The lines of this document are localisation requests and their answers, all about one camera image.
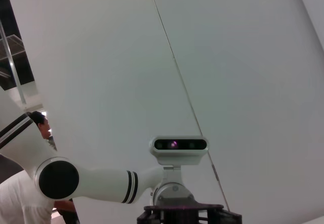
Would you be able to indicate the white grey robot neck mount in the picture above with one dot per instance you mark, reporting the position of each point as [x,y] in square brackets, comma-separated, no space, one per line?
[172,191]

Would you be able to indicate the man with black hair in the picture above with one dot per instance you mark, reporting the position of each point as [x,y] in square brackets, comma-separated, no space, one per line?
[40,123]

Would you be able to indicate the white head camera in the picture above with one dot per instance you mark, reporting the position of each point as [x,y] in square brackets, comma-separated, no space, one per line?
[179,155]

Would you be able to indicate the bystander bare forearm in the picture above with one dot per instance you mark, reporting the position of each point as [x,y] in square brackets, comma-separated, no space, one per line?
[64,205]

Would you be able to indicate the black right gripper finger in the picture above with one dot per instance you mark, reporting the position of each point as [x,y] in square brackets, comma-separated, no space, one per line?
[215,217]
[164,216]

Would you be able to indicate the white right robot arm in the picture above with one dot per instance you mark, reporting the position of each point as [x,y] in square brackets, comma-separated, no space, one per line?
[101,183]

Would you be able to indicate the person in white shirt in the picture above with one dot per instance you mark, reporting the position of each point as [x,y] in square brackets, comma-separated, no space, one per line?
[22,201]

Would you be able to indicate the grey metal bar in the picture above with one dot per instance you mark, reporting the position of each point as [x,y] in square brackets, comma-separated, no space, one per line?
[12,66]

